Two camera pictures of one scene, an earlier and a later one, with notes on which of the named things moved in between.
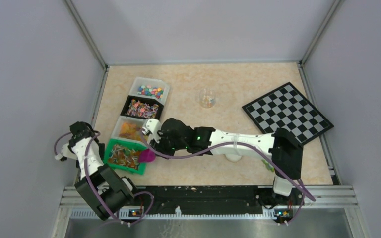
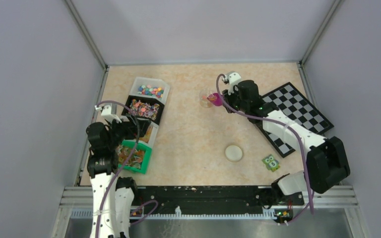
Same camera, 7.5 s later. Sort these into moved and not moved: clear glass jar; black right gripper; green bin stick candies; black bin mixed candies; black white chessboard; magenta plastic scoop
Moved: magenta plastic scoop; black right gripper
Not moved: green bin stick candies; black white chessboard; clear glass jar; black bin mixed candies
